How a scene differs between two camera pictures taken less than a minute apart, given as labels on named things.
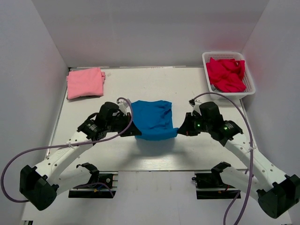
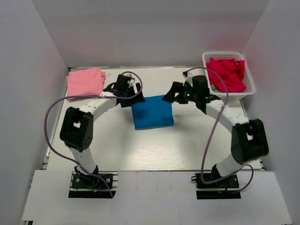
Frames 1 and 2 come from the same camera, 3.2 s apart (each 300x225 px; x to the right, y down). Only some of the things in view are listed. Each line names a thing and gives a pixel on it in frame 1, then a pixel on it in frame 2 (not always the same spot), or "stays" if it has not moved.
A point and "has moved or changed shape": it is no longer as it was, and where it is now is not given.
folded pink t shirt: x=85 y=82 stays
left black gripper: x=126 y=126 to x=131 y=96
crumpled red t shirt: x=227 y=75 stays
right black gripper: x=190 y=126 to x=177 y=94
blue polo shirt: x=154 y=119 has moved or changed shape
